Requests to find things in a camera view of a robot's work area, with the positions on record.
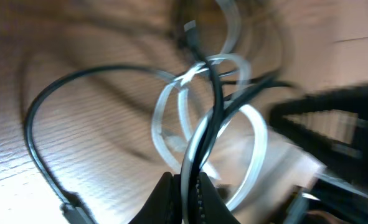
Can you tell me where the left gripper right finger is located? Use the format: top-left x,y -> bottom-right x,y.
188,172 -> 240,224

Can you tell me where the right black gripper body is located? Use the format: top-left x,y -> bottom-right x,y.
270,175 -> 368,224

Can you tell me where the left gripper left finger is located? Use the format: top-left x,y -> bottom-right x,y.
129,172 -> 182,224

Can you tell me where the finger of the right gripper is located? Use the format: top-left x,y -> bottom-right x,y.
269,83 -> 368,187

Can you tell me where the white usb cable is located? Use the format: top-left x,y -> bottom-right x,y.
150,0 -> 269,224

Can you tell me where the black usb cable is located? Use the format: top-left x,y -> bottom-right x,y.
23,19 -> 296,224

